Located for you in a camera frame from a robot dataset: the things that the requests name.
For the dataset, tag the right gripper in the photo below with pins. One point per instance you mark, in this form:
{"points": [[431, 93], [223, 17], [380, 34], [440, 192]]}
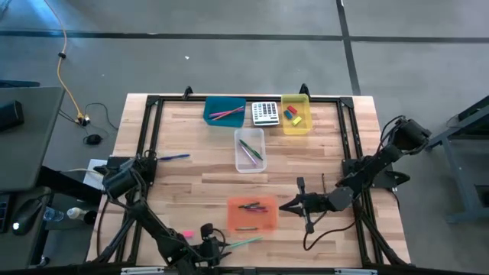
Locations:
{"points": [[319, 202]]}

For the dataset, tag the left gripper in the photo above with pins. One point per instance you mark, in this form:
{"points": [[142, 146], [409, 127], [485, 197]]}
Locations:
{"points": [[208, 252]]}

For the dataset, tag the dark green crayon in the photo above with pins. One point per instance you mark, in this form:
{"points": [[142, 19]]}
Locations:
{"points": [[248, 205]]}

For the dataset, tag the purple pen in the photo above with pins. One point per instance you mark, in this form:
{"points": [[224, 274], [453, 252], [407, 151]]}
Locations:
{"points": [[250, 156]]}

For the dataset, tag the green pen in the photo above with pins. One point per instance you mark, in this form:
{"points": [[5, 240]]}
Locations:
{"points": [[251, 149]]}

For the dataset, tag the yellow translucent plastic bin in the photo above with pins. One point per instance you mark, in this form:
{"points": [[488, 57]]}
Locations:
{"points": [[302, 130]]}

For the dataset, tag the red eraser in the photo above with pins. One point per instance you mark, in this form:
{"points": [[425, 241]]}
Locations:
{"points": [[292, 109]]}

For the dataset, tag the grey desk calculator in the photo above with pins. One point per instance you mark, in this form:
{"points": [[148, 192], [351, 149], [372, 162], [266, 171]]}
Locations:
{"points": [[265, 113]]}

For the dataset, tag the teal plastic bin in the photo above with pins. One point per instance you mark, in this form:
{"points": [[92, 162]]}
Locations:
{"points": [[225, 103]]}

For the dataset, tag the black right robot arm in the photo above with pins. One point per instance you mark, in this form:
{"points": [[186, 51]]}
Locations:
{"points": [[382, 160]]}

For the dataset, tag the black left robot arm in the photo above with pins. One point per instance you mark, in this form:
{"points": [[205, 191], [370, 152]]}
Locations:
{"points": [[153, 225]]}

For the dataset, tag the dark thin pencil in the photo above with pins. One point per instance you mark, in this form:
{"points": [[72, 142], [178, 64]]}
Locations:
{"points": [[323, 183]]}

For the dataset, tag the pink eraser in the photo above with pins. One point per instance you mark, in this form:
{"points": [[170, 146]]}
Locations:
{"points": [[188, 233]]}

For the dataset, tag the orange translucent plastic bin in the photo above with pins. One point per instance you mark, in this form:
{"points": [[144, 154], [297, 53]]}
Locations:
{"points": [[252, 220]]}

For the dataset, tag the clear plastic bin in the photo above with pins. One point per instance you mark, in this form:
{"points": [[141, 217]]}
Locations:
{"points": [[244, 166]]}

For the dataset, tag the blue pen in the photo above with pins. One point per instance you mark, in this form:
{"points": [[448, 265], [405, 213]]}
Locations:
{"points": [[173, 156]]}

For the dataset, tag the white paper sheet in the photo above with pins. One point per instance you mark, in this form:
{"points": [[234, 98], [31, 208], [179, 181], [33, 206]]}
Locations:
{"points": [[91, 179]]}

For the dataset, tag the white bottle black cap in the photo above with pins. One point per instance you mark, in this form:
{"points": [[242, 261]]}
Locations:
{"points": [[78, 213]]}

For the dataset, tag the black round puck device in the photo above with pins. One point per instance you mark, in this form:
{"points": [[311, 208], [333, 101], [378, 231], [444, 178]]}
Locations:
{"points": [[92, 139]]}

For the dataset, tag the clear water bottle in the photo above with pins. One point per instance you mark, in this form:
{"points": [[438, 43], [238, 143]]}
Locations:
{"points": [[53, 214]]}

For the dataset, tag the grey metal cart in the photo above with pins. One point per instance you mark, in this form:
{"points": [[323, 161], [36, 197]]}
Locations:
{"points": [[471, 126]]}

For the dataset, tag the black computer mouse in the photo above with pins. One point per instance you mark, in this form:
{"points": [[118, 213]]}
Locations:
{"points": [[26, 215]]}

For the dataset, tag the dark low desk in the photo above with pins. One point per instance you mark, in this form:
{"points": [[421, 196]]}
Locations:
{"points": [[15, 252]]}

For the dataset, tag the grey desk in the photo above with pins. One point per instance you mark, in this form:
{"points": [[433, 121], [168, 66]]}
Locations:
{"points": [[34, 145]]}

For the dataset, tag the black keyboard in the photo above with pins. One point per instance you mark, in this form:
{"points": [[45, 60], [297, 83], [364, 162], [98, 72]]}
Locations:
{"points": [[3, 214]]}

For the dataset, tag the black speaker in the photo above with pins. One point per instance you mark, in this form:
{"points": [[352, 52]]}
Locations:
{"points": [[10, 114]]}

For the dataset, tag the black floor bar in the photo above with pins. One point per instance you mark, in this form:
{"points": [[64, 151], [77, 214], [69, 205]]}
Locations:
{"points": [[19, 83]]}

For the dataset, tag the silver metal bracket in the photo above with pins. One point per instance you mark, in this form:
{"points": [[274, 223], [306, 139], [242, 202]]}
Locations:
{"points": [[355, 272], [141, 271]]}

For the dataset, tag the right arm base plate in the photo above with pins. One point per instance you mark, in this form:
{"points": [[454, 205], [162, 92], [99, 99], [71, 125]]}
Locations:
{"points": [[386, 182]]}

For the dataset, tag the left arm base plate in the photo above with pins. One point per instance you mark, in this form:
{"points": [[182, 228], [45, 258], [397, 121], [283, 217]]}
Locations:
{"points": [[153, 173]]}

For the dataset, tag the black aluminium table frame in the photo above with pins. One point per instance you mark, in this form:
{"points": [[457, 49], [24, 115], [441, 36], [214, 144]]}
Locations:
{"points": [[172, 98]]}

